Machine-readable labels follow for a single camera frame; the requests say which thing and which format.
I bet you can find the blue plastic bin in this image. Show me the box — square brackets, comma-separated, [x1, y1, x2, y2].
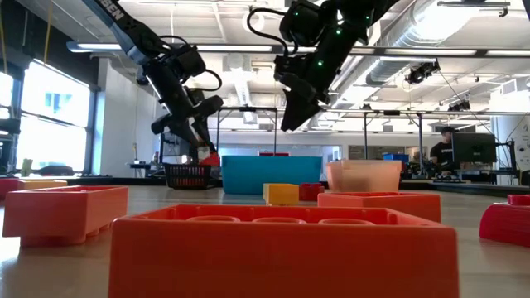
[221, 155, 323, 195]

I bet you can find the yellow-orange toy brick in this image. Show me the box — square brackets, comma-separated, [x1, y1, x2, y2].
[263, 182, 301, 207]
[17, 179, 69, 192]

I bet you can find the silver ventilation duct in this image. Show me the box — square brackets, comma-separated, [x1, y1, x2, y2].
[326, 0, 481, 94]

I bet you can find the large bright window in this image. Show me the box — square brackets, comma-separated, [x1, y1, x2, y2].
[0, 57, 99, 177]

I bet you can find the black ceiling camera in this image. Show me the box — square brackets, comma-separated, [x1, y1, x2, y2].
[447, 99, 472, 113]

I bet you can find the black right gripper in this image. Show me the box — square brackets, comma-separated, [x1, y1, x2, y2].
[273, 53, 333, 133]

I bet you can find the black mesh basket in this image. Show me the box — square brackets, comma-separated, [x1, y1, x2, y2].
[163, 162, 213, 190]

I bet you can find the black overhead camera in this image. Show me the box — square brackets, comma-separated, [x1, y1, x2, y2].
[404, 60, 441, 86]

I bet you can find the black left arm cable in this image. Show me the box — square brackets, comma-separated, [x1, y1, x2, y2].
[159, 34, 224, 93]

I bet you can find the black ceiling track fixture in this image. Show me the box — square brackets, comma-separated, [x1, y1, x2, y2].
[436, 0, 513, 18]

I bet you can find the person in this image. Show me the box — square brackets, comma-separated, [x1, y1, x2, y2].
[429, 126, 455, 175]

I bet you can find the black background metal frame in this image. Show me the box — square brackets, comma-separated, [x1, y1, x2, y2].
[216, 106, 279, 157]
[362, 109, 426, 177]

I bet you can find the small red toy brick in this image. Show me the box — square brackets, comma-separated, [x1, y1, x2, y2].
[298, 182, 325, 203]

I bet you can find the black computer monitor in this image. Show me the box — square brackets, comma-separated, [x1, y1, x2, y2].
[450, 131, 498, 165]

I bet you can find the orange-red toy brick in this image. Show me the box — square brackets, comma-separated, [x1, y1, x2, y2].
[2, 185, 129, 248]
[108, 203, 460, 298]
[317, 191, 442, 224]

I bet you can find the yellow hanging strap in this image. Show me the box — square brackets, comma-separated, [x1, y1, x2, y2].
[43, 0, 54, 65]

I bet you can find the orange translucent bin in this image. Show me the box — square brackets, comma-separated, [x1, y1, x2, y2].
[325, 159, 403, 194]

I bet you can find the long ceiling light strip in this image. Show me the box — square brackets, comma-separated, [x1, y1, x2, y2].
[65, 40, 530, 59]

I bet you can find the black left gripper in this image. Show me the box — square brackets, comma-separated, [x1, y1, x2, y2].
[142, 61, 224, 159]

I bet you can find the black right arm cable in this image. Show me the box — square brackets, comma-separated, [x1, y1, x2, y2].
[246, 7, 291, 57]

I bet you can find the black aluminium table frame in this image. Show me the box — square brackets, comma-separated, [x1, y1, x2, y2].
[0, 175, 530, 198]

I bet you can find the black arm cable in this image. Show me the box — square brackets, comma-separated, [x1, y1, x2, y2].
[246, 7, 291, 57]
[159, 34, 224, 93]

